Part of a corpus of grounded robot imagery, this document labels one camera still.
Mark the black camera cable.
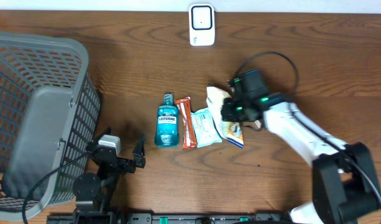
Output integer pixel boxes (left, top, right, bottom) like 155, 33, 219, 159
21, 151, 91, 224
233, 51, 381, 224

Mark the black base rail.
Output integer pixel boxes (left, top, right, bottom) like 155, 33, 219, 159
46, 212, 292, 224

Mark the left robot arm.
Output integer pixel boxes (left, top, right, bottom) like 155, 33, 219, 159
73, 134, 145, 223

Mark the teal Listerine mouthwash bottle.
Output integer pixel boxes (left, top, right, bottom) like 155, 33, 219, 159
154, 93, 179, 147

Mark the grey plastic shopping basket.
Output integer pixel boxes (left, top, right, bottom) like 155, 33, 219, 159
0, 32, 101, 222

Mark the yellow snack bag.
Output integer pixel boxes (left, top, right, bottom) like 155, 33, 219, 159
206, 85, 244, 148

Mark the red snack bar wrapper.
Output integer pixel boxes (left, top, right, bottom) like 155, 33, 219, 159
175, 96, 198, 151

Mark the black right camera cable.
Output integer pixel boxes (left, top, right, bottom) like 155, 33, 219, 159
233, 51, 381, 224

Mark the white barcode scanner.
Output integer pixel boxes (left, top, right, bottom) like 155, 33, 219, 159
188, 4, 216, 47

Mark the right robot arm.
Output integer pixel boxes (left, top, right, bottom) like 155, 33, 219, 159
221, 70, 381, 223

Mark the black left camera cable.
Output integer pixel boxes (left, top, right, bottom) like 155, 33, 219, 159
21, 151, 91, 224

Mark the orange small box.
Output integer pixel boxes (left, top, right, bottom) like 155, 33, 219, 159
254, 120, 262, 129

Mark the light blue wipes pack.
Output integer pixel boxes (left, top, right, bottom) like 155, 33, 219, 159
191, 108, 222, 148

